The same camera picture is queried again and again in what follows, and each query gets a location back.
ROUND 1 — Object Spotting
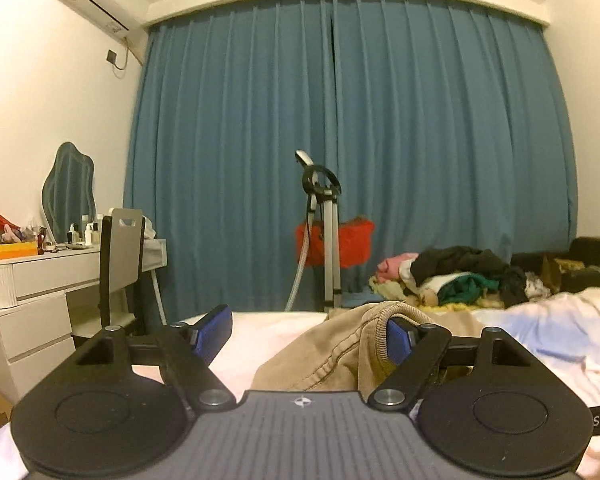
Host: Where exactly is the red cloth on steamer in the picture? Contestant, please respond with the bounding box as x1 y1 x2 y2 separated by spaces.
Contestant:
294 214 376 269

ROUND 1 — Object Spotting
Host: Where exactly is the khaki beige t-shirt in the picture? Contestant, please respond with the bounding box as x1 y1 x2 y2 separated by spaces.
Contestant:
251 301 482 398

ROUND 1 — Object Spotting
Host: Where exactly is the white dressing table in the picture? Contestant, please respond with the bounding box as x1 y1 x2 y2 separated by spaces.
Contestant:
0 237 169 404

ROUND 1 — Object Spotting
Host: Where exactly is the white wall air conditioner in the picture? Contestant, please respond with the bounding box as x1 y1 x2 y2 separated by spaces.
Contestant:
45 0 148 40

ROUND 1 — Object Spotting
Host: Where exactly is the wavy blue mirror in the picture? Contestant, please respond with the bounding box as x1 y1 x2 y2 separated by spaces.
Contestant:
41 141 96 244

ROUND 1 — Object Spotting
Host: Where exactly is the orange box on table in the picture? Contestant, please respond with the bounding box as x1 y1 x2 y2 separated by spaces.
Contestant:
0 242 38 260

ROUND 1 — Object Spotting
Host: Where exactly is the dark sofa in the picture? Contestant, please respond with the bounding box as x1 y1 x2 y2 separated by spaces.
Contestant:
512 236 600 294

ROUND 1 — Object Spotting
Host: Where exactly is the garment steamer stand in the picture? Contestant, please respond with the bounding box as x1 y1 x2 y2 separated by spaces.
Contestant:
284 150 342 312

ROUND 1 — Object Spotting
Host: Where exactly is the pastel bed duvet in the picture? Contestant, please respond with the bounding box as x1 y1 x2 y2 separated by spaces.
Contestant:
0 287 600 480

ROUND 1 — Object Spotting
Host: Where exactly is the pile of mixed clothes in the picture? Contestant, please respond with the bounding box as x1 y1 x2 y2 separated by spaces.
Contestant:
368 246 555 310

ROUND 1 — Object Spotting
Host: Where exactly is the teal blue curtain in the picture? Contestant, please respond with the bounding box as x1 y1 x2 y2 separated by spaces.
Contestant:
124 0 578 321

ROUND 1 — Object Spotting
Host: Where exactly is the grey black chair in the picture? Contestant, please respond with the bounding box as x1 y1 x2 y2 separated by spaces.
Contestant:
70 208 147 347

